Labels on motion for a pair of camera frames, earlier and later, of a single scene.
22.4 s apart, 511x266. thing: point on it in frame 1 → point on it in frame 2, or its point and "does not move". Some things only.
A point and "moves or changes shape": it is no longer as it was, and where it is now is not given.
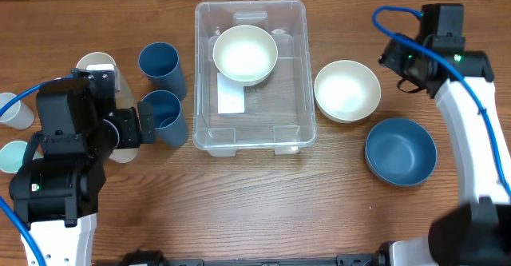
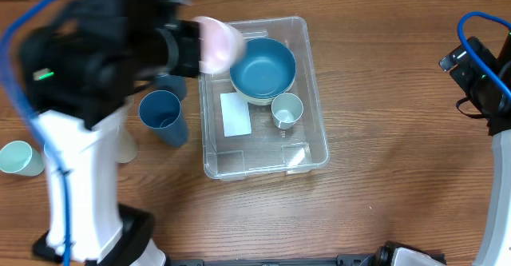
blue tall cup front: x=171 y=127 does not move
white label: x=230 y=95 → x=235 y=114
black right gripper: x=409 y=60 → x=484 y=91
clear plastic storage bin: x=280 y=113 moves or changes shape
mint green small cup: x=12 y=156 does not move
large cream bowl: x=346 y=91 → x=261 y=101
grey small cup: x=20 y=115 → x=287 y=108
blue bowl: x=401 y=152 → x=266 y=69
